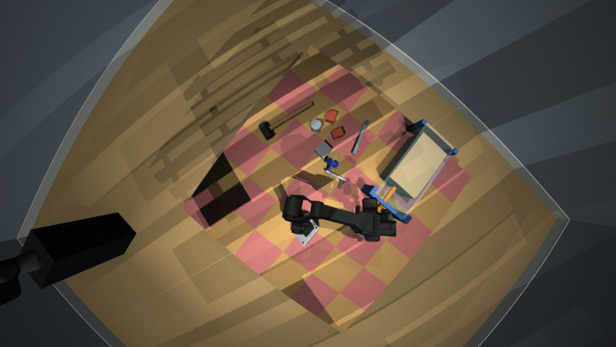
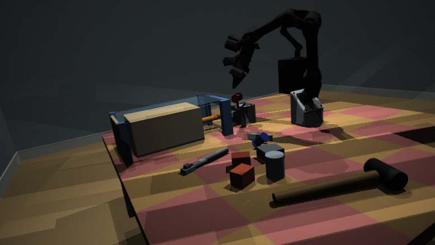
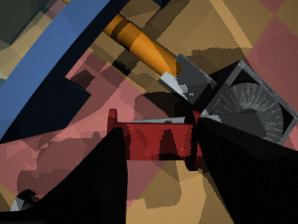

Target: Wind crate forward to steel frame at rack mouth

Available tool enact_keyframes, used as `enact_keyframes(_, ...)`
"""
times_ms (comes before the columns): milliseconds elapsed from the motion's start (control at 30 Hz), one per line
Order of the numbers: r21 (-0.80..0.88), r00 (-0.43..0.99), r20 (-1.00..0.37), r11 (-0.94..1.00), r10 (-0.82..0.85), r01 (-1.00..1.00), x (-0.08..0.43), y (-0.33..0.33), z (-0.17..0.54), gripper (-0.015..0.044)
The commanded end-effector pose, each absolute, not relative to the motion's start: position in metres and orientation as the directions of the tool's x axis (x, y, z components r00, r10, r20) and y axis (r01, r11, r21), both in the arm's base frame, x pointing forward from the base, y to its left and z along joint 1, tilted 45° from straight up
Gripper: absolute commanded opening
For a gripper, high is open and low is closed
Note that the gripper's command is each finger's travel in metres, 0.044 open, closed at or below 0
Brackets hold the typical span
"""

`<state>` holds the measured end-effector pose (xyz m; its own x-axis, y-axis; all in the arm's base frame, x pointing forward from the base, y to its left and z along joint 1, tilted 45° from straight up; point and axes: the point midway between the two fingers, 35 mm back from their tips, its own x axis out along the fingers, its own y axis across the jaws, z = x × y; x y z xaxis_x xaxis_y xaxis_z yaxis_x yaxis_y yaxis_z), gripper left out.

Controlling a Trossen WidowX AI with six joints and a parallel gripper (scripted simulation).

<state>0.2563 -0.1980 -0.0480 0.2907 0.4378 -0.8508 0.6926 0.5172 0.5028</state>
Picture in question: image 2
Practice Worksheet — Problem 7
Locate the reddish-brown cube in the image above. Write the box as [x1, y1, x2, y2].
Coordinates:
[229, 163, 255, 189]
[231, 151, 251, 168]

